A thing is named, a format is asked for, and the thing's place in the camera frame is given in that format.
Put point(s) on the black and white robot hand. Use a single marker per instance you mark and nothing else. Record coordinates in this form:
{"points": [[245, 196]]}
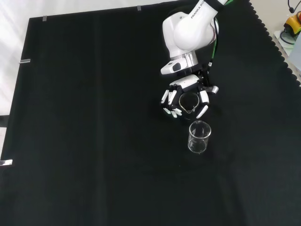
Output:
{"points": [[185, 82]]}

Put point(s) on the black bench cloth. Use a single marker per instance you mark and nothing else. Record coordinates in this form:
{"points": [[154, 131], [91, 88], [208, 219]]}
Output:
{"points": [[94, 117]]}

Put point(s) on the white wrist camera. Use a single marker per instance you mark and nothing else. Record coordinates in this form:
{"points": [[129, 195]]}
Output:
{"points": [[172, 67]]}

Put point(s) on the grey box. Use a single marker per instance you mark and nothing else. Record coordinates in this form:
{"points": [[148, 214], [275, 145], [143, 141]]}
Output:
{"points": [[296, 54]]}

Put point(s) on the clear glass beaker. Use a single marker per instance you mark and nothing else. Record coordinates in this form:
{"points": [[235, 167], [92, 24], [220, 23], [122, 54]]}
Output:
{"points": [[189, 103], [200, 141]]}

